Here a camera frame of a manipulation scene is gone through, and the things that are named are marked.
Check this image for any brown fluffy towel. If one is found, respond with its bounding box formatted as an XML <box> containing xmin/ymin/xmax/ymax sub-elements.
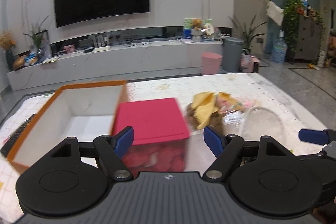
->
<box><xmin>186</xmin><ymin>103</ymin><xmax>224</xmax><ymax>135</ymax></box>

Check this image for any yellow cloth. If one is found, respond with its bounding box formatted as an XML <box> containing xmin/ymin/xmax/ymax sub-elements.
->
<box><xmin>190</xmin><ymin>92</ymin><xmax>231</xmax><ymax>130</ymax></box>

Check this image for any red-lidded clear box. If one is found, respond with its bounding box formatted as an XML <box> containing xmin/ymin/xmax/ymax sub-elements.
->
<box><xmin>113</xmin><ymin>98</ymin><xmax>190</xmax><ymax>177</ymax></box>

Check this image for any orange cardboard storage box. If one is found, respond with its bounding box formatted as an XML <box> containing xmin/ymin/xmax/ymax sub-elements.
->
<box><xmin>5</xmin><ymin>80</ymin><xmax>128</xmax><ymax>173</ymax></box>

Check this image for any white quilted mat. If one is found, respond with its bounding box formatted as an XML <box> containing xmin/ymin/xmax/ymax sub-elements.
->
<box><xmin>0</xmin><ymin>72</ymin><xmax>328</xmax><ymax>224</ymax></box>

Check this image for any pink round waste bin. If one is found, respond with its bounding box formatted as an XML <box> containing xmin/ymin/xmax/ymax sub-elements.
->
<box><xmin>202</xmin><ymin>52</ymin><xmax>222</xmax><ymax>75</ymax></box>

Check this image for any small pink heater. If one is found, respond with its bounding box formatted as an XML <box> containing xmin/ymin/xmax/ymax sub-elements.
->
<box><xmin>241</xmin><ymin>55</ymin><xmax>260</xmax><ymax>73</ymax></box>

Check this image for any grey drawer cabinet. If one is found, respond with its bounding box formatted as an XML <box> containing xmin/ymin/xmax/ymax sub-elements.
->
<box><xmin>294</xmin><ymin>15</ymin><xmax>322</xmax><ymax>61</ymax></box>

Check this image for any white marble TV console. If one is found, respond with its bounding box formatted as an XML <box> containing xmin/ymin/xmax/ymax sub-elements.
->
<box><xmin>7</xmin><ymin>40</ymin><xmax>222</xmax><ymax>91</ymax></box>

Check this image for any blue water jug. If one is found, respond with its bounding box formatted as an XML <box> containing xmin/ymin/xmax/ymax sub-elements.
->
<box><xmin>270</xmin><ymin>30</ymin><xmax>288</xmax><ymax>64</ymax></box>

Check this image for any grey lidded trash can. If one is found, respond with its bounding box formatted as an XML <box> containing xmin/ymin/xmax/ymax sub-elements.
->
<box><xmin>222</xmin><ymin>37</ymin><xmax>244</xmax><ymax>73</ymax></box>

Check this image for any white wifi router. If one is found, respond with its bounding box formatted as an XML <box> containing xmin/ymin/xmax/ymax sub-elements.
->
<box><xmin>92</xmin><ymin>35</ymin><xmax>110</xmax><ymax>52</ymax></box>

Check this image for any green potted floor plant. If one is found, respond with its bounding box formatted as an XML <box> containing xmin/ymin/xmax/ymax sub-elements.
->
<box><xmin>229</xmin><ymin>15</ymin><xmax>267</xmax><ymax>52</ymax></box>

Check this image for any teddy bear on console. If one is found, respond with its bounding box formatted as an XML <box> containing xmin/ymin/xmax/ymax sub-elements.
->
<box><xmin>191</xmin><ymin>19</ymin><xmax>203</xmax><ymax>30</ymax></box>

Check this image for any white hanging tote bag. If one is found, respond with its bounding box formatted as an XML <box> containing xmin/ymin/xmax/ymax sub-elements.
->
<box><xmin>266</xmin><ymin>1</ymin><xmax>284</xmax><ymax>26</ymax></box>

